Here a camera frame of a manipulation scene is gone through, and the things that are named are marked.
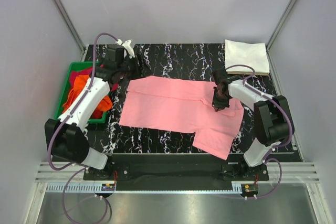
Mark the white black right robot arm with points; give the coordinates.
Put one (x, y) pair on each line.
(273, 123)

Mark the aluminium corner post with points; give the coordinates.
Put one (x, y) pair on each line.
(290, 6)
(66, 18)

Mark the wooden board under cloth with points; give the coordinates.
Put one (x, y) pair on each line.
(246, 73)

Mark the orange t shirt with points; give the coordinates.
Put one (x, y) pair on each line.
(74, 97)

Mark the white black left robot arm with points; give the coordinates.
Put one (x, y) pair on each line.
(65, 136)

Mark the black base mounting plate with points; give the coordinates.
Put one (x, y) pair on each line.
(172, 165)

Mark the pink t shirt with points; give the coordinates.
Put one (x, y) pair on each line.
(183, 106)

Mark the aluminium front frame rail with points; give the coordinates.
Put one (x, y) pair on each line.
(71, 180)

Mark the right aluminium corner post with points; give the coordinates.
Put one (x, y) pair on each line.
(290, 6)

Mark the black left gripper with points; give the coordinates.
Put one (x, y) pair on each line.
(139, 70)

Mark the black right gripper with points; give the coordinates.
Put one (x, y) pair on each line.
(218, 106)

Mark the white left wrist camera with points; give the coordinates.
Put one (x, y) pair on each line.
(128, 47)

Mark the green plastic bin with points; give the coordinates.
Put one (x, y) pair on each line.
(65, 87)

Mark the white folded cloth stack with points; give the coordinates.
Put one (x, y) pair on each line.
(240, 53)

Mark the magenta t shirt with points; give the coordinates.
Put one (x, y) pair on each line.
(86, 73)

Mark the left aluminium corner post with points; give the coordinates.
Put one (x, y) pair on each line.
(66, 18)

